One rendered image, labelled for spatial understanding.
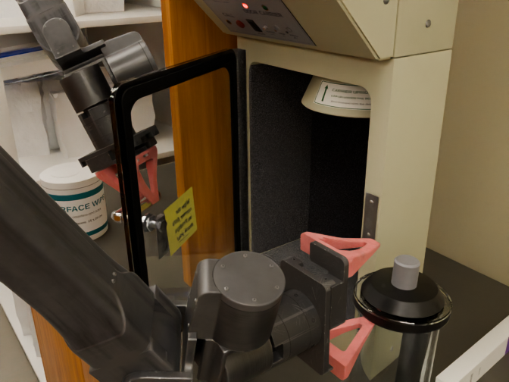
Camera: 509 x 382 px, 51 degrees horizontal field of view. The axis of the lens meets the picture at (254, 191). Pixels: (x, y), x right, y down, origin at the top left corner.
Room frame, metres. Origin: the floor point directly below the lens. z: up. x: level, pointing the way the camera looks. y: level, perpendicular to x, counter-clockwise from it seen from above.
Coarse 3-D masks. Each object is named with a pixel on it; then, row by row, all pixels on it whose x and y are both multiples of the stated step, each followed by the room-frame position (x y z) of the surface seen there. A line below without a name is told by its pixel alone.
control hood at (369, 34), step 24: (288, 0) 0.64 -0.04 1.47; (312, 0) 0.60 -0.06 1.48; (336, 0) 0.57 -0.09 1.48; (360, 0) 0.59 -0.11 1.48; (384, 0) 0.61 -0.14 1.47; (216, 24) 0.86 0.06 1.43; (312, 24) 0.65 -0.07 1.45; (336, 24) 0.61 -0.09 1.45; (360, 24) 0.59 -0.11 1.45; (384, 24) 0.61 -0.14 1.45; (312, 48) 0.70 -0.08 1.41; (336, 48) 0.65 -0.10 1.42; (360, 48) 0.61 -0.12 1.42; (384, 48) 0.61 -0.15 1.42
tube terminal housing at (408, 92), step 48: (432, 0) 0.66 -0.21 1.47; (240, 48) 0.87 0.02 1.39; (288, 48) 0.78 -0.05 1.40; (432, 48) 0.66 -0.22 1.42; (384, 96) 0.63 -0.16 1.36; (432, 96) 0.67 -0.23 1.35; (384, 144) 0.63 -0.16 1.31; (432, 144) 0.68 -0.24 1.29; (384, 192) 0.63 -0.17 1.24; (432, 192) 0.69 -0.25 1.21; (384, 240) 0.63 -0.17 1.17
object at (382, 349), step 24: (360, 288) 0.52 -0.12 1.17; (360, 312) 0.49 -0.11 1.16; (384, 312) 0.47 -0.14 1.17; (384, 336) 0.47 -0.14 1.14; (408, 336) 0.46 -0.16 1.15; (432, 336) 0.47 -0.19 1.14; (360, 360) 0.49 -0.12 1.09; (384, 360) 0.47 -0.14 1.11; (408, 360) 0.46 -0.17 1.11; (432, 360) 0.48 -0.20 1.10
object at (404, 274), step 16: (400, 256) 0.52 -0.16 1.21; (384, 272) 0.53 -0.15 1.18; (400, 272) 0.50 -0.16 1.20; (416, 272) 0.50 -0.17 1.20; (368, 288) 0.50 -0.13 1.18; (384, 288) 0.50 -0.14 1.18; (400, 288) 0.50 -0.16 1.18; (416, 288) 0.50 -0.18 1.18; (432, 288) 0.50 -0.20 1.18; (384, 304) 0.48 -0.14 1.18; (400, 304) 0.47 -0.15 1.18; (416, 304) 0.47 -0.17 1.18; (432, 304) 0.48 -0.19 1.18
